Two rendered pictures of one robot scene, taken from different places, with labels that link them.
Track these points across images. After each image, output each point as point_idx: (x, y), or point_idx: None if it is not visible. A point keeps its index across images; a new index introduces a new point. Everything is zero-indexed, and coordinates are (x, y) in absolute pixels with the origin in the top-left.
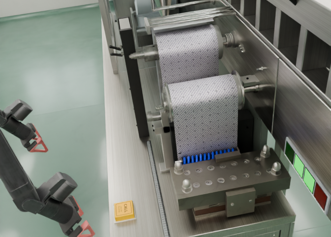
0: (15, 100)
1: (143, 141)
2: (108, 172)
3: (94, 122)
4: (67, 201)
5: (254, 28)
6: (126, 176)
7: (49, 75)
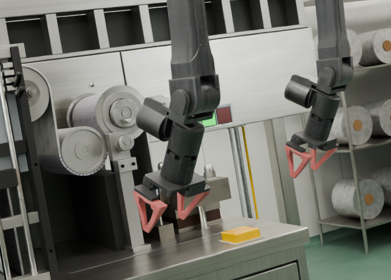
0: (149, 98)
1: (71, 275)
2: (163, 268)
3: None
4: (299, 134)
5: (53, 55)
6: (167, 258)
7: None
